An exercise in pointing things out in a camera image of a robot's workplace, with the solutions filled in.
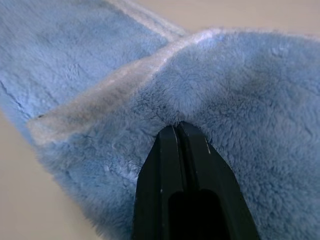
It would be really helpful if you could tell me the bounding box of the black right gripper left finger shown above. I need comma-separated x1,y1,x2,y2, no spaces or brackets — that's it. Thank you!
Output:
131,125,191,240

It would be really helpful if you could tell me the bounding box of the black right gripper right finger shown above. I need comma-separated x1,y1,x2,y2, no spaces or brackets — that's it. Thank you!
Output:
177,120,261,240

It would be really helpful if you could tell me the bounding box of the blue fluffy towel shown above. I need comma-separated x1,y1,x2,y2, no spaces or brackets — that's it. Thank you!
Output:
0,0,320,240

